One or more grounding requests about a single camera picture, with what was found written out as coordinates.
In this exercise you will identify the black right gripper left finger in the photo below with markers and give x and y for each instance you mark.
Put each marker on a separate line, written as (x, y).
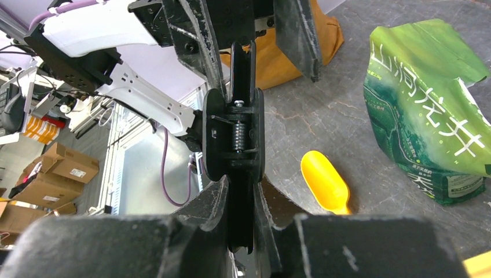
(197, 240)

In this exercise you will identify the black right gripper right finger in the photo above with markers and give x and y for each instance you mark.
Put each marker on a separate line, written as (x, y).
(273, 212)

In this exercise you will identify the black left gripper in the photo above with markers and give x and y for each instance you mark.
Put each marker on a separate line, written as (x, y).
(197, 28)

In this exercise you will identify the orange plastic litter scoop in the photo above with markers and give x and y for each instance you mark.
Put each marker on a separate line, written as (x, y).
(327, 186)

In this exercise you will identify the black bag clip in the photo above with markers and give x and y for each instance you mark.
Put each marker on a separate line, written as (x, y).
(234, 144)

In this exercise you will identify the green cat litter bag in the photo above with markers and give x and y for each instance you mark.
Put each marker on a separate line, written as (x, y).
(422, 114)

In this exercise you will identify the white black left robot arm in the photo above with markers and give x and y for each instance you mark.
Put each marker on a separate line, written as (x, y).
(79, 42)

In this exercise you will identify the cardboard box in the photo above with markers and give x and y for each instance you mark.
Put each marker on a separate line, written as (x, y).
(51, 181)

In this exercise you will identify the yellow plastic litter box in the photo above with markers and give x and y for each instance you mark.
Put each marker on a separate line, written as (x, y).
(479, 266)

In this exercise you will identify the orange fabric bag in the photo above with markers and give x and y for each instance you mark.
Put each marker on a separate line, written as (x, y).
(302, 40)

